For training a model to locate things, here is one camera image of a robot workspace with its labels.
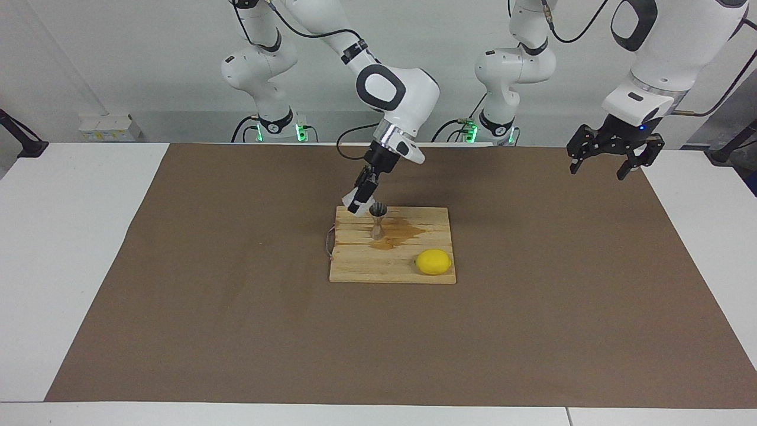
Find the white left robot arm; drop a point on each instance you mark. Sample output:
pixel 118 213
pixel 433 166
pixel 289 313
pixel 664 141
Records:
pixel 680 53

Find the clear glass cup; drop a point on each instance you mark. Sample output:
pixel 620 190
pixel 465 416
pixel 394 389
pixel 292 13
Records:
pixel 349 198

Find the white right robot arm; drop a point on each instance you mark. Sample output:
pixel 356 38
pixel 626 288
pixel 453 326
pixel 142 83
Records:
pixel 402 89

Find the white power strip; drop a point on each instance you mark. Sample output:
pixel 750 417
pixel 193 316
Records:
pixel 106 127

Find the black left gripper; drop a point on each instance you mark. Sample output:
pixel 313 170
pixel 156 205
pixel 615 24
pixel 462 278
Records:
pixel 624 135

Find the yellow lemon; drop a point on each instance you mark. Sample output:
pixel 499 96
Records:
pixel 433 262

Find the black clamp stand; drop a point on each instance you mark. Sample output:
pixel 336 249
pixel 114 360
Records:
pixel 721 157
pixel 32 148

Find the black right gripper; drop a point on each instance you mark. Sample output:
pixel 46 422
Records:
pixel 379 161

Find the brown table mat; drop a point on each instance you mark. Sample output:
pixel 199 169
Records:
pixel 236 331

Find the steel jigger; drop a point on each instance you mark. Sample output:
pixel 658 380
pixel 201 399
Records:
pixel 378 208

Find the wooden cutting board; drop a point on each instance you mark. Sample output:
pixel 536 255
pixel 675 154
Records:
pixel 366 266

